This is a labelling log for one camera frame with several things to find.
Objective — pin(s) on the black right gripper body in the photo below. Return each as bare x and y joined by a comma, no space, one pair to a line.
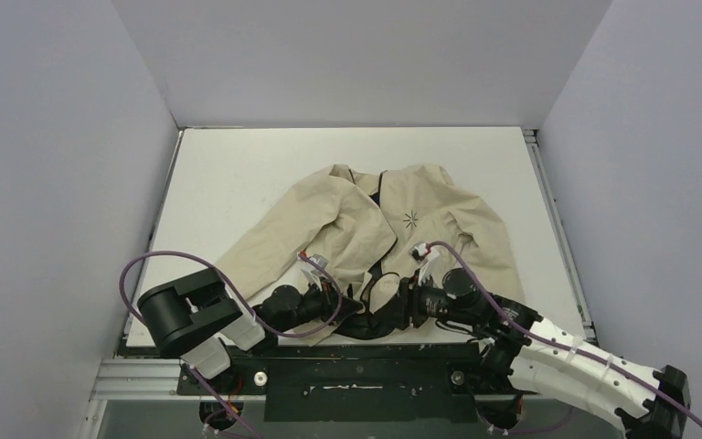
404,304

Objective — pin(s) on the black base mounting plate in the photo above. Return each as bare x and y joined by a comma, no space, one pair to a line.
364,383

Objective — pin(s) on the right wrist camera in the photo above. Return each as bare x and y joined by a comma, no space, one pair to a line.
426,258

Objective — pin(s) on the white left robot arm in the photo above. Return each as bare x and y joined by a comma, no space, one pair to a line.
185,316

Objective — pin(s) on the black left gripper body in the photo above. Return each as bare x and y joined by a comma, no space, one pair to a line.
317,304

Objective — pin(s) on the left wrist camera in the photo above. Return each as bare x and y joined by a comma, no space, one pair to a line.
314,269

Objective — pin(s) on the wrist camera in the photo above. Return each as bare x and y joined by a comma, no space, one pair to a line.
426,258
314,269

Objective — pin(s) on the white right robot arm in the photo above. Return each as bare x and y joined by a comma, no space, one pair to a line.
522,351

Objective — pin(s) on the beige zip jacket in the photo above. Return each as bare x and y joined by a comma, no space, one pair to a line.
365,226

